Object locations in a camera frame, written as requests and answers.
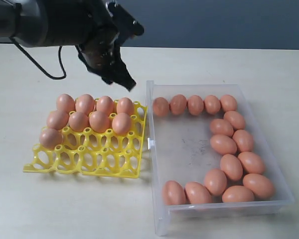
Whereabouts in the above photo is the yellow plastic egg tray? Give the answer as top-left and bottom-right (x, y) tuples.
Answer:
(23, 101), (147, 178)

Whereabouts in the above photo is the clear plastic container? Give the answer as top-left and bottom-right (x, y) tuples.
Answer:
(147, 81), (294, 236)

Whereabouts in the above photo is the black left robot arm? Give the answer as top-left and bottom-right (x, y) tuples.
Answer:
(0, 0), (144, 90)

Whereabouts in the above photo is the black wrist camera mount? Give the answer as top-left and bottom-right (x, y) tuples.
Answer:
(106, 0), (145, 46)

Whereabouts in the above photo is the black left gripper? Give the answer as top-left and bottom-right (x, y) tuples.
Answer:
(76, 28), (136, 91)

